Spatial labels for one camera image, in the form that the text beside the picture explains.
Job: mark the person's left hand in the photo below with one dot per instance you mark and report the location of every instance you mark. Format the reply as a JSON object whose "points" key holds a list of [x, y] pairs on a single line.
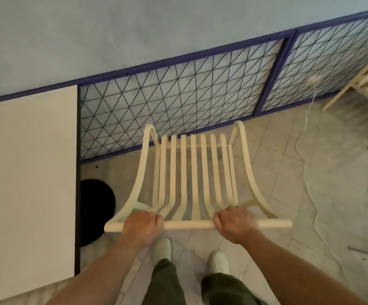
{"points": [[138, 228]]}

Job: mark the person's left fingers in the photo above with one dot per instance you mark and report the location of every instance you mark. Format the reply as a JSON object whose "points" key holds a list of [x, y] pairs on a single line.
{"points": [[154, 220]]}

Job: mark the person's left white shoe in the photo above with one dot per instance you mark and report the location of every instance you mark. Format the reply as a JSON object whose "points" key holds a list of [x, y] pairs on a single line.
{"points": [[162, 249]]}

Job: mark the white table with black edge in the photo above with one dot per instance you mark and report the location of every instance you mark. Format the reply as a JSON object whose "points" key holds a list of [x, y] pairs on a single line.
{"points": [[28, 187]]}

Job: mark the black round table base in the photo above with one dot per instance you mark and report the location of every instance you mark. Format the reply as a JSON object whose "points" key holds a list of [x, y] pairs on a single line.
{"points": [[96, 212]]}

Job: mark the person's left forearm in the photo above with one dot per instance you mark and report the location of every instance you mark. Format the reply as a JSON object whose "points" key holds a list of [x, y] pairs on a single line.
{"points": [[107, 273]]}

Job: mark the person's right fingers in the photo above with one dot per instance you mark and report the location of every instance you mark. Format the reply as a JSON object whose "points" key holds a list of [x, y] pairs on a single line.
{"points": [[222, 219]]}

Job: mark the person's right hand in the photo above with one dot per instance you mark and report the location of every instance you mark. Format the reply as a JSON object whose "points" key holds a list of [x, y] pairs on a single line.
{"points": [[236, 226]]}

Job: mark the person's right white shoe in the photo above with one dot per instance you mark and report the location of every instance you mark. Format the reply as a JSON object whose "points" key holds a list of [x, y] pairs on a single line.
{"points": [[219, 262]]}

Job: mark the olive green trousers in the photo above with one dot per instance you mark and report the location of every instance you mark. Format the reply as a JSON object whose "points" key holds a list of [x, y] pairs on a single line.
{"points": [[168, 284]]}

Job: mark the white plug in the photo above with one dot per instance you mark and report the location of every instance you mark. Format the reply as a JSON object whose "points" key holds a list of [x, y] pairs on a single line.
{"points": [[314, 80]]}

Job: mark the person's right forearm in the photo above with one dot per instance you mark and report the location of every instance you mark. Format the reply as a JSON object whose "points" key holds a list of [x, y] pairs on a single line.
{"points": [[292, 273]]}

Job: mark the person's white shoe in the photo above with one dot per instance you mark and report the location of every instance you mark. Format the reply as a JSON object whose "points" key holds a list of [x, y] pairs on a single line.
{"points": [[162, 249], [219, 262]]}

